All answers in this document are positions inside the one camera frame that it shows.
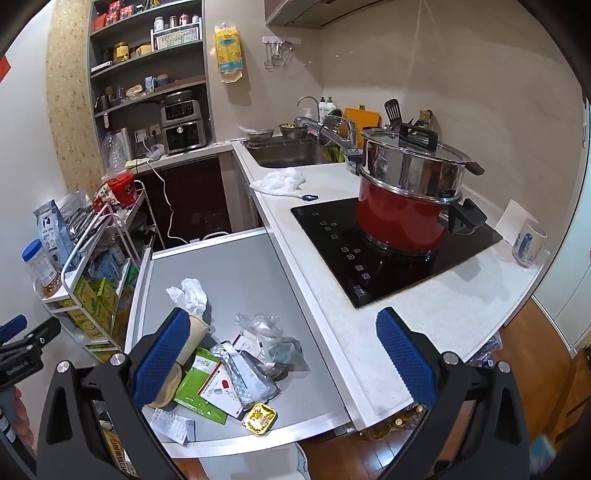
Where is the glass pot lid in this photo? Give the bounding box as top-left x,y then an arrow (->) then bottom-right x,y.
360,124 -> 472,162

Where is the white wire basket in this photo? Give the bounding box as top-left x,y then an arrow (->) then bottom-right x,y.
151,25 -> 201,51

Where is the beige paper cup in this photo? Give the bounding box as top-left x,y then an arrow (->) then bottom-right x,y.
145,311 -> 212,409

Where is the stack of green yellow boxes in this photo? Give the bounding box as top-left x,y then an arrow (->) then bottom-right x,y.
58,272 -> 127,365

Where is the white red medicine box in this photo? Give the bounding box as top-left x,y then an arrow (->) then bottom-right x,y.
198,364 -> 245,418

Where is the wall cabinet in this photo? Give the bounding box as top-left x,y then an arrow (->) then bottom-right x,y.
264,0 -> 416,29

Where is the white paper card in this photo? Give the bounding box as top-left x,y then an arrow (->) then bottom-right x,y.
495,199 -> 532,245

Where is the person's left hand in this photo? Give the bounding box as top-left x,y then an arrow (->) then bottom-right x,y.
11,385 -> 35,444

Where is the blue white bag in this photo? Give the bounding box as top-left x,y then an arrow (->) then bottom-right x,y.
33,199 -> 72,268

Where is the wall hook rack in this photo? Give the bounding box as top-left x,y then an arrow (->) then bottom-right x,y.
262,36 -> 301,70

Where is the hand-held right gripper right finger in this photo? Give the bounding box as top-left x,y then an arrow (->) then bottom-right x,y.
375,307 -> 532,480

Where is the chrome kitchen faucet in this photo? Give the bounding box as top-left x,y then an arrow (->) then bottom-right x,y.
295,115 -> 358,148

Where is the black slotted spatula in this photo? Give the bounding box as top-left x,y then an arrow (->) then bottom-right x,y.
384,98 -> 402,130

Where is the silver foil packet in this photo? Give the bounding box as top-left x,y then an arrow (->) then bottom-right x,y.
210,340 -> 281,409

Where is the green packet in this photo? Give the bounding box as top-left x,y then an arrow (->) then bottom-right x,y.
174,348 -> 229,425

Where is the plastic jar blue lid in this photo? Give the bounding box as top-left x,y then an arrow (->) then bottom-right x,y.
22,239 -> 63,298

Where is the thin chrome tap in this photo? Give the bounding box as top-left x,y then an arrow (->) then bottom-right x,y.
297,96 -> 320,121

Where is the yellow hanging package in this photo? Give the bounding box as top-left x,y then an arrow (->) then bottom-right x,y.
213,22 -> 245,84

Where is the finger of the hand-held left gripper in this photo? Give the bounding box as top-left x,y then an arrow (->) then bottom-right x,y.
0,316 -> 62,386
0,314 -> 28,344

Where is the white blue mug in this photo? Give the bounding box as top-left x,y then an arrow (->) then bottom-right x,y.
512,219 -> 548,268

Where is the dark wooden base cabinet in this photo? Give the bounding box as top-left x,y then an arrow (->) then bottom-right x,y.
134,154 -> 259,252

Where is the silver countertop oven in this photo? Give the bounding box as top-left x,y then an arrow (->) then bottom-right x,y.
160,100 -> 208,155

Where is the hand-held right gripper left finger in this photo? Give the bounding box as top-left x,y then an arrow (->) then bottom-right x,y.
36,307 -> 204,480

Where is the large clear plastic bottle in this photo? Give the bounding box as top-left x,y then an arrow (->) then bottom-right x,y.
100,130 -> 127,174

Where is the white cable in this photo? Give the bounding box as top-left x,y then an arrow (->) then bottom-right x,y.
139,138 -> 195,245

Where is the black induction cooktop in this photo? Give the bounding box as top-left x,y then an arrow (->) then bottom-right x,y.
290,198 -> 504,310

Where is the steel sink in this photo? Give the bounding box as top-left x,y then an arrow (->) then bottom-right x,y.
240,138 -> 338,169

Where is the white cloth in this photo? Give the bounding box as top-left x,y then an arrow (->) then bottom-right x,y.
249,167 -> 308,197

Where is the orange cutting board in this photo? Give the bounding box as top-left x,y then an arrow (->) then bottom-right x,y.
344,107 -> 382,134

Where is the yellow black small tin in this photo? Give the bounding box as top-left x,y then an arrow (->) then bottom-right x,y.
242,401 -> 279,435

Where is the red cooking pot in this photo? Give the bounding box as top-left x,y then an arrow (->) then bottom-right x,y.
355,178 -> 488,254

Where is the clear plastic bag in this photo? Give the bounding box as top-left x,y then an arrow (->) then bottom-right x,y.
235,313 -> 284,344

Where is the grey wall shelf unit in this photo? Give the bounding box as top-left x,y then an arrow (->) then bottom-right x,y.
88,0 -> 213,139

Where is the grey packet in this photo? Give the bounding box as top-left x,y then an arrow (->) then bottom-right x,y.
263,336 -> 311,374

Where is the white wire rack cart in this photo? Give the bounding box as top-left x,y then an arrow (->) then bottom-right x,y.
32,180 -> 155,365

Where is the yellow oil bottle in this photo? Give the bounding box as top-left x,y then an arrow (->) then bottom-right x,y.
362,401 -> 432,441

